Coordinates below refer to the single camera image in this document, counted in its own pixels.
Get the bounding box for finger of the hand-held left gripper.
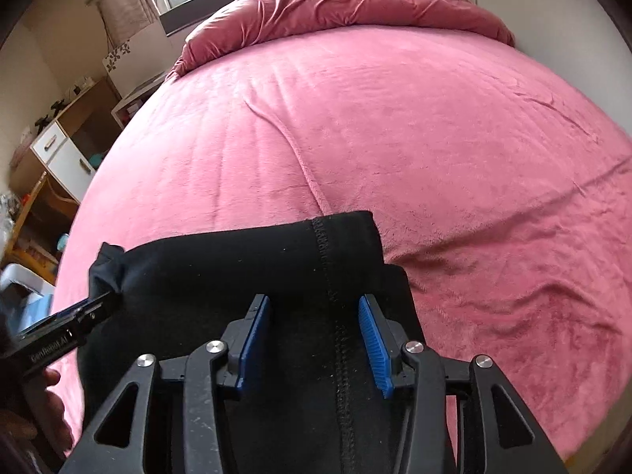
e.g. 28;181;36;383
49;290;124;329

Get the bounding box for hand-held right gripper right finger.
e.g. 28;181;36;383
359;294;566;474

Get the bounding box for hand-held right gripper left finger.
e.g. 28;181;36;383
59;294;271;474

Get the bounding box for black pants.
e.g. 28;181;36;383
76;210;425;474

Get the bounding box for person's left hand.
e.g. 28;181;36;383
27;370;76;455

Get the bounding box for light grey plastic stool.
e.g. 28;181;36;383
0;264;57;317

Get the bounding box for wooden chair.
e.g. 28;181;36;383
5;173;81;277

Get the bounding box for white drawer cabinet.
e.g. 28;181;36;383
30;121;97;204

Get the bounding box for wooden cabinet white drawers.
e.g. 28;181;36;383
10;76;124;208

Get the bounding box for pink bed sheet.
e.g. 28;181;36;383
52;24;632;460

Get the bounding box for white leaf-print bedside table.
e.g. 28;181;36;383
103;34;171;132

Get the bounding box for dark bed headboard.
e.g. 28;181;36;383
159;0;430;39

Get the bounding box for beige patterned curtain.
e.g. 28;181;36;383
86;0;171;53

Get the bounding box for dark red duvet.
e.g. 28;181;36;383
165;0;517;82

